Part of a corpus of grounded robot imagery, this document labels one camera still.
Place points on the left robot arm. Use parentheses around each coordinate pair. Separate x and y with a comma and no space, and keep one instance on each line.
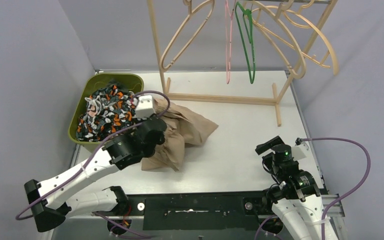
(56,199)

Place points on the green hanger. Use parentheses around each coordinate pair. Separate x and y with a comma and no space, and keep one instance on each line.
(244,21)

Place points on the pink hanger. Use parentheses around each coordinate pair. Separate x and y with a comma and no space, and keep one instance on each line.
(228,20)

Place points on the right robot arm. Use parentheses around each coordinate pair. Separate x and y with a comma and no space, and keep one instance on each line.
(296,198)

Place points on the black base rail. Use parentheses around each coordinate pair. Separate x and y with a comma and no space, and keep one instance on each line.
(241,215)

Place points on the wooden clothes rack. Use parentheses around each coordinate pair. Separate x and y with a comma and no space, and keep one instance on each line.
(318,50)

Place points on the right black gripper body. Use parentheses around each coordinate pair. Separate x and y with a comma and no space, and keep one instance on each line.
(267,146)

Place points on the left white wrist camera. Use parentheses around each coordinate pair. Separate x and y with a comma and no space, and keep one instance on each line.
(145,107)

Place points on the camouflage patterned shorts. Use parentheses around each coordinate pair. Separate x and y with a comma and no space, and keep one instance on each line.
(106,111)

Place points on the beige shorts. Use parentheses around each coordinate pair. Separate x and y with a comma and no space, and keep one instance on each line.
(184,127)

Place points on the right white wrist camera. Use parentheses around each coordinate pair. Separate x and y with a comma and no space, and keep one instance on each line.
(300,150)

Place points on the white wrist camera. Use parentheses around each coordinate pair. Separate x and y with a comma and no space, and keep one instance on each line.
(300,150)
(145,107)

